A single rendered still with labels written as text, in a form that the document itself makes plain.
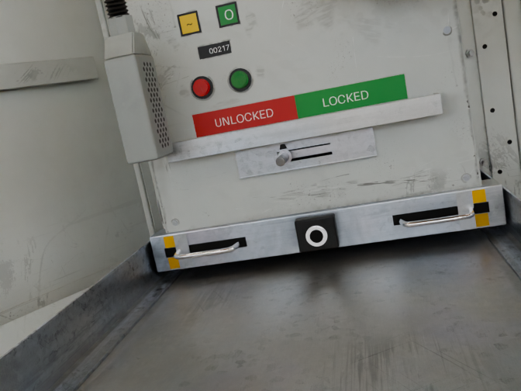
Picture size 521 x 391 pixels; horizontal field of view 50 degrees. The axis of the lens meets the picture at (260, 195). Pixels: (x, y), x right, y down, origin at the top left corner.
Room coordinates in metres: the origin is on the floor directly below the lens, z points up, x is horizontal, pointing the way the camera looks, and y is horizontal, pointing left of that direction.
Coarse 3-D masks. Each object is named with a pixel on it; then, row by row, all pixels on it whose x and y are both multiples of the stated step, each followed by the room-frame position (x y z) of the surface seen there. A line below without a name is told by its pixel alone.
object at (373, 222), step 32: (448, 192) 0.79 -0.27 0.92; (224, 224) 0.87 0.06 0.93; (256, 224) 0.85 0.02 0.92; (288, 224) 0.84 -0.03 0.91; (352, 224) 0.82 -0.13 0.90; (384, 224) 0.81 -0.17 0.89; (448, 224) 0.79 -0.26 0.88; (160, 256) 0.88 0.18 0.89; (224, 256) 0.86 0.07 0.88; (256, 256) 0.85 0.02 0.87
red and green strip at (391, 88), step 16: (384, 80) 0.81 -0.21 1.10; (400, 80) 0.81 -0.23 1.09; (288, 96) 0.84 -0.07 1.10; (304, 96) 0.84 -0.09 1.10; (320, 96) 0.83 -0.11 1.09; (336, 96) 0.83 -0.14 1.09; (352, 96) 0.82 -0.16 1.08; (368, 96) 0.82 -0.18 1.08; (384, 96) 0.81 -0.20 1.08; (400, 96) 0.81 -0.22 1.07; (208, 112) 0.87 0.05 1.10; (224, 112) 0.86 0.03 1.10; (240, 112) 0.86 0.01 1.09; (256, 112) 0.85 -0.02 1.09; (272, 112) 0.85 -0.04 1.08; (288, 112) 0.84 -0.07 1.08; (304, 112) 0.84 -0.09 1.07; (320, 112) 0.83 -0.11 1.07; (208, 128) 0.87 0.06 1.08; (224, 128) 0.86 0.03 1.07; (240, 128) 0.86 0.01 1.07
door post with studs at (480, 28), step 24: (480, 0) 0.98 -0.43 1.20; (480, 24) 0.98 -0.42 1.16; (480, 48) 0.98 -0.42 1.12; (504, 48) 0.97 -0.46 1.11; (480, 72) 0.98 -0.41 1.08; (504, 72) 0.97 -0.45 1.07; (480, 96) 0.98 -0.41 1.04; (504, 96) 0.97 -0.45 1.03; (480, 120) 0.98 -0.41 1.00; (504, 120) 0.97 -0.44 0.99; (480, 144) 0.98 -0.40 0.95; (504, 144) 0.97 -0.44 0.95; (504, 168) 0.97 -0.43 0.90
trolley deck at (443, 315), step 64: (320, 256) 0.86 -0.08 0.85; (384, 256) 0.80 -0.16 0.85; (448, 256) 0.74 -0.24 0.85; (192, 320) 0.69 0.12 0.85; (256, 320) 0.65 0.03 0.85; (320, 320) 0.61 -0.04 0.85; (384, 320) 0.58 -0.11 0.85; (448, 320) 0.55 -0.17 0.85; (512, 320) 0.52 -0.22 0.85; (128, 384) 0.55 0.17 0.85; (192, 384) 0.52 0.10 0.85; (256, 384) 0.50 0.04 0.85; (320, 384) 0.47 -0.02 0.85; (384, 384) 0.45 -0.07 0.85; (448, 384) 0.43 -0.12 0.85; (512, 384) 0.41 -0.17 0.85
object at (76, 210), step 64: (0, 0) 0.98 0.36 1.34; (64, 0) 1.07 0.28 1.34; (0, 64) 0.94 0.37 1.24; (64, 64) 1.02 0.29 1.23; (0, 128) 0.93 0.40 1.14; (64, 128) 1.02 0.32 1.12; (0, 192) 0.91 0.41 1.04; (64, 192) 1.00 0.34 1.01; (128, 192) 1.09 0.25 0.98; (0, 256) 0.89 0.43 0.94; (64, 256) 0.97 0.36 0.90; (128, 256) 1.07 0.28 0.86; (0, 320) 0.85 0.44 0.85
